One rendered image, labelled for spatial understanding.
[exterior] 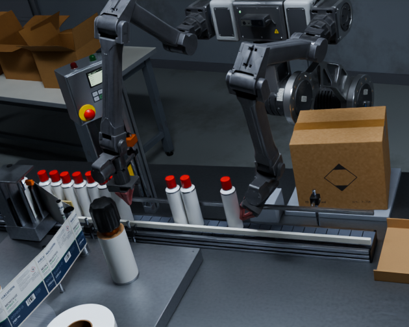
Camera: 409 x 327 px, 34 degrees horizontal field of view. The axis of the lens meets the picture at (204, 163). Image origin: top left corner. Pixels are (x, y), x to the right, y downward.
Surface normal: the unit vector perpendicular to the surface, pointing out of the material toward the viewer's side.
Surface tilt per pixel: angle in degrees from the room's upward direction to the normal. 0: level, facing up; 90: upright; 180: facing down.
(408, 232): 0
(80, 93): 90
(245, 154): 0
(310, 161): 90
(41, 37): 68
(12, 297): 90
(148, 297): 0
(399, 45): 90
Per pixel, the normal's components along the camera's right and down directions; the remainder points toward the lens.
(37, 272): 0.86, 0.09
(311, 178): -0.27, 0.54
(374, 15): -0.54, 0.52
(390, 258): -0.20, -0.84
